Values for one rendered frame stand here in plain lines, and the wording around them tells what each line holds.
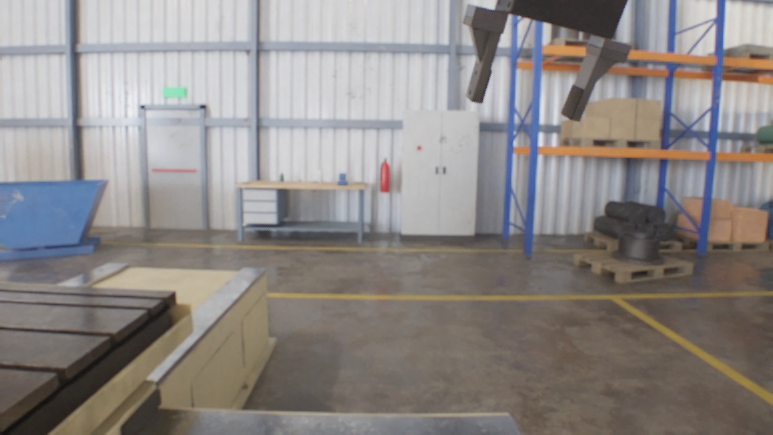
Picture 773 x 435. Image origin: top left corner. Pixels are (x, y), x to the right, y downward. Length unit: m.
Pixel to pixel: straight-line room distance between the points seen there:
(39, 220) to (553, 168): 7.80
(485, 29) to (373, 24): 6.75
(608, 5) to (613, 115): 6.07
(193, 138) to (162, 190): 1.10
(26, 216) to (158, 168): 2.31
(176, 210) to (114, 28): 3.41
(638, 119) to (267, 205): 5.73
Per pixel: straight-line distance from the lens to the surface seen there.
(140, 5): 8.47
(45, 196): 6.39
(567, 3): 0.49
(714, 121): 7.37
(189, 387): 1.97
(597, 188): 7.97
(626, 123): 6.68
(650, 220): 7.07
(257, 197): 6.31
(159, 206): 7.91
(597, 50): 0.53
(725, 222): 8.00
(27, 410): 0.99
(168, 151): 7.74
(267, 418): 1.20
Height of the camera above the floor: 1.44
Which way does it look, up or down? 6 degrees down
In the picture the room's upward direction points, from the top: 1 degrees clockwise
